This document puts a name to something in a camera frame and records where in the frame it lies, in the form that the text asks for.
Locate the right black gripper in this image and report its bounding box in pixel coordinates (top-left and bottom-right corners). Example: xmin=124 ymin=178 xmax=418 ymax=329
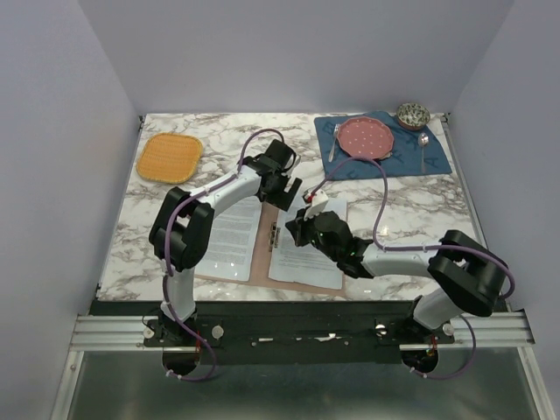
xmin=285 ymin=205 xmax=340 ymax=263

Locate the printed paper stack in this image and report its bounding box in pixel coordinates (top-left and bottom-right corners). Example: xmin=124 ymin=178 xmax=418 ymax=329
xmin=269 ymin=197 xmax=344 ymax=291

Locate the pink folder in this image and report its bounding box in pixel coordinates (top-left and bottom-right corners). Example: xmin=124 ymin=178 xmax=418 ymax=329
xmin=194 ymin=204 xmax=346 ymax=301

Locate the printed paper sheet top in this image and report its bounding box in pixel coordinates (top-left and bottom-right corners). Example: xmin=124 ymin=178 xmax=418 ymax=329
xmin=195 ymin=197 xmax=262 ymax=283

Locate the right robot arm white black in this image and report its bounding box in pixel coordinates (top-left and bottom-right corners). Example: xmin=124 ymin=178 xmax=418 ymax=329
xmin=285 ymin=209 xmax=508 ymax=343

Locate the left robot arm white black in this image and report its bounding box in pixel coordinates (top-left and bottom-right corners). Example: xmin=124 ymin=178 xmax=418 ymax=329
xmin=149 ymin=140 xmax=302 ymax=346

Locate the metal folder clip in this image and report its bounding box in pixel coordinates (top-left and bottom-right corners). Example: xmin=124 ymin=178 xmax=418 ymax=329
xmin=268 ymin=222 xmax=281 ymax=252

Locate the silver fork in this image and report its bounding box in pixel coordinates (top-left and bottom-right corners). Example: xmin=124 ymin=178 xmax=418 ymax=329
xmin=328 ymin=123 xmax=340 ymax=163

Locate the pink dotted plate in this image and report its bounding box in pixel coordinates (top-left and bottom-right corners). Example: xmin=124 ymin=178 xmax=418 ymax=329
xmin=336 ymin=116 xmax=395 ymax=160

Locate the orange woven mat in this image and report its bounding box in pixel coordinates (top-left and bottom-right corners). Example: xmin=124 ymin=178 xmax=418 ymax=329
xmin=136 ymin=133 xmax=203 ymax=185

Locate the blue cloth placemat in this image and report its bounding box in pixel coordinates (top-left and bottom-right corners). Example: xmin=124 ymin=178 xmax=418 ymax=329
xmin=314 ymin=111 xmax=452 ymax=181

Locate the silver spoon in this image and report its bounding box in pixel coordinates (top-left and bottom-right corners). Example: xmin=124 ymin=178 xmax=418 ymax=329
xmin=417 ymin=132 xmax=430 ymax=174

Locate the floral patterned bowl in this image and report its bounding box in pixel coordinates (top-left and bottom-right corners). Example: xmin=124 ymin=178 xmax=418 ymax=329
xmin=395 ymin=102 xmax=431 ymax=131

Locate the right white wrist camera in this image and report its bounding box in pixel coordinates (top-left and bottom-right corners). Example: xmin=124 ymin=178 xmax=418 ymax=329
xmin=303 ymin=189 xmax=329 ymax=221

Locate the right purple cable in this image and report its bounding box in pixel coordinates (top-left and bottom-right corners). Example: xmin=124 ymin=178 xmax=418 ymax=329
xmin=305 ymin=156 xmax=516 ymax=301

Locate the purple cable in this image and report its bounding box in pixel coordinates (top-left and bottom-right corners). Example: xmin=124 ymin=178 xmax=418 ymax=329
xmin=305 ymin=156 xmax=516 ymax=301
xmin=160 ymin=129 xmax=288 ymax=382

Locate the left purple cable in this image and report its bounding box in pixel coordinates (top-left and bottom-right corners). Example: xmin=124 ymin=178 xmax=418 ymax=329
xmin=160 ymin=129 xmax=288 ymax=382

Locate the black mounting base plate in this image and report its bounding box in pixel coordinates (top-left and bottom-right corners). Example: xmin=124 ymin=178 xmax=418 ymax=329
xmin=144 ymin=301 xmax=454 ymax=366

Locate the aluminium rail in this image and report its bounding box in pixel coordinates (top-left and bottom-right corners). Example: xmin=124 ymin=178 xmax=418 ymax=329
xmin=70 ymin=312 xmax=535 ymax=352

